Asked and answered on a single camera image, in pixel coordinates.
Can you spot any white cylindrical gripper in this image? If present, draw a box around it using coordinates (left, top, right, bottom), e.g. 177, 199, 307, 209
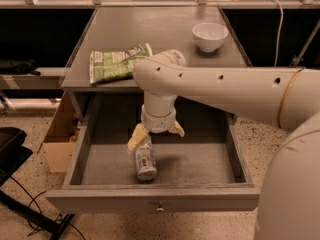
127, 106, 185, 154

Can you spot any blue plastic water bottle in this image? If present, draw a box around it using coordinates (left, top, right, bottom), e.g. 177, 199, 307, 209
135, 141, 157, 181

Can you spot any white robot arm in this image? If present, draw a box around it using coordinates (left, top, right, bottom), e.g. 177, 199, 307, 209
128, 50, 320, 240

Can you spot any grey open top drawer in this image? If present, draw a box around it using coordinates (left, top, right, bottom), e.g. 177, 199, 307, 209
47, 93, 260, 213

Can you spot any grey cabinet with counter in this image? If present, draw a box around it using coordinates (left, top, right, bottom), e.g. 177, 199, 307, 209
62, 6, 257, 118

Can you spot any metal drawer knob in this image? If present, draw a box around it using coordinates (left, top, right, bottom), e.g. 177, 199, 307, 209
155, 202, 165, 213

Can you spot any green snack bag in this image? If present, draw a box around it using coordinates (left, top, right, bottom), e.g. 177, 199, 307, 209
89, 43, 152, 84

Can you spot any cardboard box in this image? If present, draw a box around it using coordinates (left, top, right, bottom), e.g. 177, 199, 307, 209
43, 92, 81, 173

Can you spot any white ceramic bowl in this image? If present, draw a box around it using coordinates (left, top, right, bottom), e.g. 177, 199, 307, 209
192, 22, 229, 52

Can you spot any black cloth on shelf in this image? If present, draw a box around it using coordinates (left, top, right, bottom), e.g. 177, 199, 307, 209
0, 59, 41, 76

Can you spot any black stand with cables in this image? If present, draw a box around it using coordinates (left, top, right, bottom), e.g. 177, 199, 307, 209
0, 127, 87, 240

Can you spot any white cable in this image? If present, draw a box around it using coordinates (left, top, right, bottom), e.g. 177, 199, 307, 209
269, 0, 285, 68

